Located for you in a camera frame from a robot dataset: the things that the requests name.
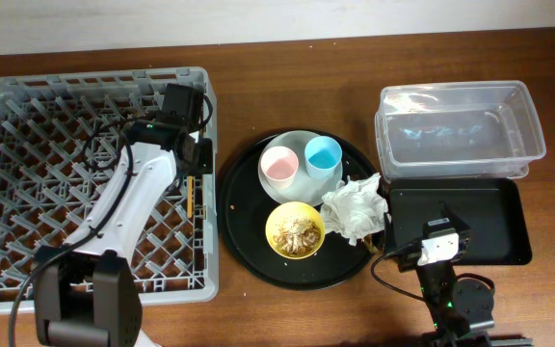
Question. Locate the black rectangular tray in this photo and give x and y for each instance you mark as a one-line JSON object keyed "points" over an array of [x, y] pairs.
{"points": [[490, 206]]}

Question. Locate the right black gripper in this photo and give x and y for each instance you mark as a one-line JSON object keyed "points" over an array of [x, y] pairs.
{"points": [[410, 255]]}

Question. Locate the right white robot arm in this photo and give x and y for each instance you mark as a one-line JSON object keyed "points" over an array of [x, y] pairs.
{"points": [[460, 305]]}

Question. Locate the round black serving tray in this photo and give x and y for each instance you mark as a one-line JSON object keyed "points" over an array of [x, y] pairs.
{"points": [[243, 230]]}

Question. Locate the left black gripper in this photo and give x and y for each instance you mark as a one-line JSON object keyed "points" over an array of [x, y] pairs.
{"points": [[200, 157]]}

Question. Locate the yellow plastic bowl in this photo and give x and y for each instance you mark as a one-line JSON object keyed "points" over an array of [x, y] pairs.
{"points": [[293, 209]]}

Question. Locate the pink plastic cup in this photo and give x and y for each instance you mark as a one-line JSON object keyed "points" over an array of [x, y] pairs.
{"points": [[279, 166]]}

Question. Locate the white paper napkin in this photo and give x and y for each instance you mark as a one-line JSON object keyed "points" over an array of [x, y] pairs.
{"points": [[354, 209]]}

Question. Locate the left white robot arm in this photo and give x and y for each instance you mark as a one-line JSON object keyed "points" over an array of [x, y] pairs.
{"points": [[84, 291]]}

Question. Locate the food scraps and rice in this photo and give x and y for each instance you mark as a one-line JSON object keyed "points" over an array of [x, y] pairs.
{"points": [[297, 236]]}

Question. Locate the blue plastic cup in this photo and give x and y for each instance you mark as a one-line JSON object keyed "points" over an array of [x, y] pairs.
{"points": [[322, 155]]}

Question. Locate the clear plastic storage bin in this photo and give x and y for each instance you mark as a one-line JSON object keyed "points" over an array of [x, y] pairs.
{"points": [[458, 129]]}

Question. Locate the light grey round plate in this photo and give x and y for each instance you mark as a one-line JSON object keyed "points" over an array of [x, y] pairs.
{"points": [[304, 188]]}

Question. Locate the grey plastic dishwasher rack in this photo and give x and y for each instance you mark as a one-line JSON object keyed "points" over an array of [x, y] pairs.
{"points": [[48, 125]]}

